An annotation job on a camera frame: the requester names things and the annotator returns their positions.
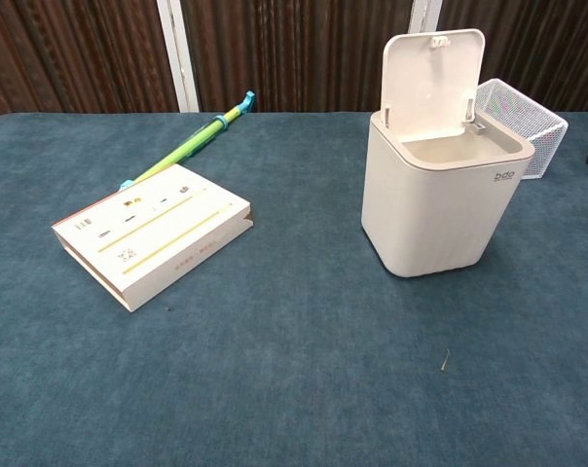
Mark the beige lidded trash bin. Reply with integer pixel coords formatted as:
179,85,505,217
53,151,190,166
360,27,537,279

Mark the blue felt table mat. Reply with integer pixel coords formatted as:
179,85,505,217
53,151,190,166
0,110,588,467

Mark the long green yellow pen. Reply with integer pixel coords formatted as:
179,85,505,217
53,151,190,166
118,90,257,192

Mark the flat white cardboard box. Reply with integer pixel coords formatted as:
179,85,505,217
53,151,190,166
51,162,254,313

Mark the white partition post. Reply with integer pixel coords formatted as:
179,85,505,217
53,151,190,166
407,0,445,36
156,0,201,114

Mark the white wire mesh basket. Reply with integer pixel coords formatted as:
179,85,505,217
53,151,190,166
474,77,570,181

